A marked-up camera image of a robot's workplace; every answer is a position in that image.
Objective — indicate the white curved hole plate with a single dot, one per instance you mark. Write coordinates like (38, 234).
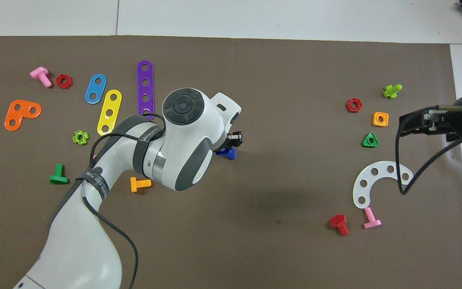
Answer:
(382, 168)

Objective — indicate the blue two-hole plate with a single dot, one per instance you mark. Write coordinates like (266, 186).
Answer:
(95, 89)

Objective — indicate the pink plastic screw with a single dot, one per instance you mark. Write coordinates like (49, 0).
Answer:
(371, 218)
(41, 76)

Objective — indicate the blue triangle-head screw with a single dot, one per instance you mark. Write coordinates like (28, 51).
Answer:
(227, 153)

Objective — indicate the purple four-hole plate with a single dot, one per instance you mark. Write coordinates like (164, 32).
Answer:
(145, 76)

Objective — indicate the orange square nut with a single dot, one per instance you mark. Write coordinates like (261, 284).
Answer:
(374, 119)

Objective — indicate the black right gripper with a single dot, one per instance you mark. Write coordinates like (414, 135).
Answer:
(457, 124)

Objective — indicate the red plastic screw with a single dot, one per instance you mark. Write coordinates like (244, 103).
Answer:
(339, 224)

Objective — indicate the green plastic screw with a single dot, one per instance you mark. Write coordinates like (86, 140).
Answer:
(58, 175)

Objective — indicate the green triangle nut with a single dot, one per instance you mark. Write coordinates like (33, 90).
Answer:
(365, 143)

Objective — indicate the orange heart-shaped plate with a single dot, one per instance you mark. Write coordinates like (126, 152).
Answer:
(22, 116)

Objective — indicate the orange plastic screw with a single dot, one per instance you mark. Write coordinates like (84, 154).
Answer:
(140, 184)

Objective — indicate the lime cross-head screw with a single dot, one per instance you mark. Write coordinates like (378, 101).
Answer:
(392, 91)

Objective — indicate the brown table mat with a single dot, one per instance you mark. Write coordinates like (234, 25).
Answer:
(279, 180)

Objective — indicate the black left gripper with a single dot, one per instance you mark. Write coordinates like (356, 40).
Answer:
(234, 139)

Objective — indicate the red hex nut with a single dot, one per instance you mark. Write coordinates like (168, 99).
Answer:
(348, 105)
(59, 81)

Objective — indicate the yellow three-hole plate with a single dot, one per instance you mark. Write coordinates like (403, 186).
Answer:
(109, 105)

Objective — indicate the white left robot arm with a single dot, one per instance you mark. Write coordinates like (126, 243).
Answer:
(183, 136)

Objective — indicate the lime flower-shaped nut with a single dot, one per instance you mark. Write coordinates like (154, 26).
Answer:
(75, 138)

